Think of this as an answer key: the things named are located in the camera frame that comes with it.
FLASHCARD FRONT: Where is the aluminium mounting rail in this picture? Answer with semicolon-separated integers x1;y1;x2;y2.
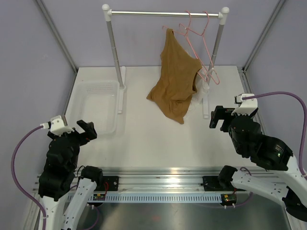
33;167;293;194

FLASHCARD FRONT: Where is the left aluminium frame post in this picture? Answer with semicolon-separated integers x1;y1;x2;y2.
35;0;78;75

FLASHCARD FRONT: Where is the tan tank top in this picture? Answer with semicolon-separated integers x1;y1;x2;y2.
146;29;201;124

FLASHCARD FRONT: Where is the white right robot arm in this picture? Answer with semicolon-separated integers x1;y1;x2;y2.
209;105;307;221

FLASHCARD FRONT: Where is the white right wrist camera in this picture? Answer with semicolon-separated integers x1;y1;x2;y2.
232;93;258;115

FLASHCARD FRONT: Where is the white tank top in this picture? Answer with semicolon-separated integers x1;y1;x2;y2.
183;74;210;119

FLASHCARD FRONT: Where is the white slotted cable duct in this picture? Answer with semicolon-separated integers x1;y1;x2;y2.
87;193;222;203

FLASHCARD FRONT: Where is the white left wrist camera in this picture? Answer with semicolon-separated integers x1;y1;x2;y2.
40;115;74;136

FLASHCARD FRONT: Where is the pink wire hanger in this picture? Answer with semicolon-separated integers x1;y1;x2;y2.
172;11;210;83
179;11;220;85

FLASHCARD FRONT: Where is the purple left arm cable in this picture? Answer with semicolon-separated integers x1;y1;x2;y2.
11;126;47;230

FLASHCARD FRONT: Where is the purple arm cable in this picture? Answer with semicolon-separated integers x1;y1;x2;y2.
11;126;47;230
242;91;307;179

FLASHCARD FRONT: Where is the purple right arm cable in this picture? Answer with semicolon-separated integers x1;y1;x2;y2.
242;91;307;179

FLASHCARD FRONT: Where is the right aluminium frame post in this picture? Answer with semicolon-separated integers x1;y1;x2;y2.
242;0;287;72

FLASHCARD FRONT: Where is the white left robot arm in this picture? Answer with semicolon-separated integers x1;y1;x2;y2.
38;119;104;230

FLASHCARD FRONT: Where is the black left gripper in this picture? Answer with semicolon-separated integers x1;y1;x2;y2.
48;119;96;170

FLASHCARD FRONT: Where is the aluminium frame post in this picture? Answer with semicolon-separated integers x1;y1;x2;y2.
35;0;78;75
242;0;287;72

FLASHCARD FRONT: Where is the white metal clothes rack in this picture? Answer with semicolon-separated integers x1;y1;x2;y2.
101;4;230;114

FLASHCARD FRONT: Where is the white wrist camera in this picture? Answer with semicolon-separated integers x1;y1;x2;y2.
40;115;74;136
232;93;258;115

